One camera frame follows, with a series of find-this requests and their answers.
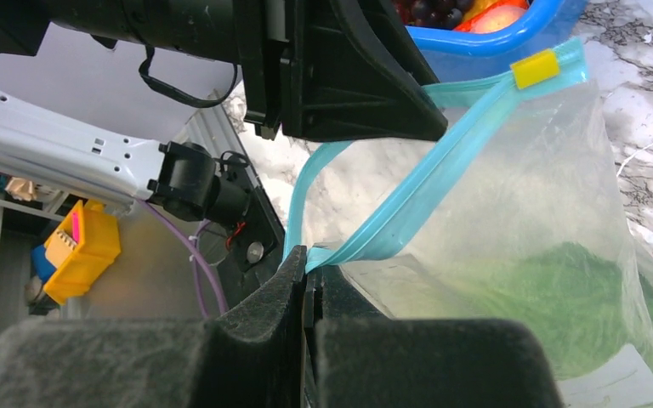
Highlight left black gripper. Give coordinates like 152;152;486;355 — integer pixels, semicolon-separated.
233;0;448;142

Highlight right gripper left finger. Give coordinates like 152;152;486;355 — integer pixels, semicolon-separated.
0;246;307;407

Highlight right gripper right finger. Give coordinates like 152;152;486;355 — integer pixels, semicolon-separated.
304;267;563;407

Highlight clear zip top bag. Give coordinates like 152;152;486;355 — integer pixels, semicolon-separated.
285;38;653;407

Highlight green toy lettuce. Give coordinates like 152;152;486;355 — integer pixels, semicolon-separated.
417;243;653;379

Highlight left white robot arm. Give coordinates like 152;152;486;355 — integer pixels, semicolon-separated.
0;1;448;310

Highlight blue plastic bin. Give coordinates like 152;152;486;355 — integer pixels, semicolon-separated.
406;0;587;82

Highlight toy purple grapes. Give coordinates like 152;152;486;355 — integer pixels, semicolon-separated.
392;0;475;31

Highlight toy peach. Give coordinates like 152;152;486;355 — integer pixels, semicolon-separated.
468;5;526;34

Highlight yellow storage bin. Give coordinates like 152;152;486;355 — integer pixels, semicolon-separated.
43;200;122;305

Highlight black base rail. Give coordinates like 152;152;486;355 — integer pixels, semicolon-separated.
196;185;288;311

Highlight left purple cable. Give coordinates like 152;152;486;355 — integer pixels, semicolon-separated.
0;160;232;320

